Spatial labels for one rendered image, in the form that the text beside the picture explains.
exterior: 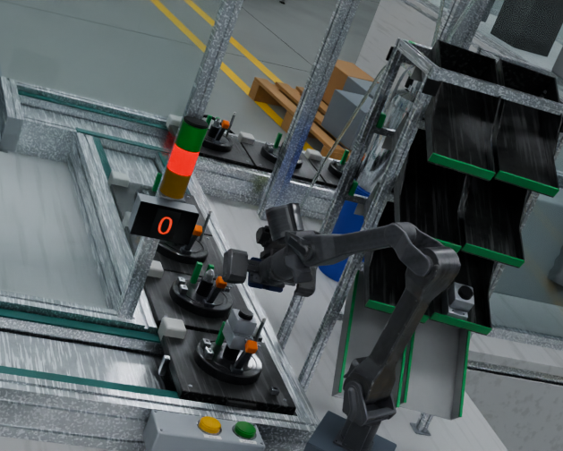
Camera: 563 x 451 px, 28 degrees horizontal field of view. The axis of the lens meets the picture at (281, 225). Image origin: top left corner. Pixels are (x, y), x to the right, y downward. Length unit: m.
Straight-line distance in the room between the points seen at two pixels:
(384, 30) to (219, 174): 5.78
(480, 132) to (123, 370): 0.84
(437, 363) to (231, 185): 1.21
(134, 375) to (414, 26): 6.75
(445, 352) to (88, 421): 0.80
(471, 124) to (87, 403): 0.91
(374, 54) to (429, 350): 6.81
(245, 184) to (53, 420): 1.54
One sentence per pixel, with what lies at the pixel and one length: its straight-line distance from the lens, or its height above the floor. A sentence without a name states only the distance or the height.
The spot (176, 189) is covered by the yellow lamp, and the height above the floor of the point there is 1.28.
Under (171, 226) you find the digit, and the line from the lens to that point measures 2.20.
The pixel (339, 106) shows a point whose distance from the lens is 7.23.
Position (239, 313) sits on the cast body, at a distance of 2.22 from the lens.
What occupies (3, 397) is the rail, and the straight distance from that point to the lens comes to 2.02.
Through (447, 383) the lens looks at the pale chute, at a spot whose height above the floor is 1.04.
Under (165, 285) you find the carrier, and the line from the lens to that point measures 2.50.
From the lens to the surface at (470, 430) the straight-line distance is 2.70.
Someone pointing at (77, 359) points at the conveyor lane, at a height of 0.92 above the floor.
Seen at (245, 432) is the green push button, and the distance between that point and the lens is 2.09.
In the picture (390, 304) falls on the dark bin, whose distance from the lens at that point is 2.25.
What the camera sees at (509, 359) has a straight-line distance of 3.18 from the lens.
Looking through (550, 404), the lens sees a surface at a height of 0.73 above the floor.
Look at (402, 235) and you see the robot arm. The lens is 1.87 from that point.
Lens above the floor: 2.04
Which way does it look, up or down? 20 degrees down
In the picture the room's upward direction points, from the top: 21 degrees clockwise
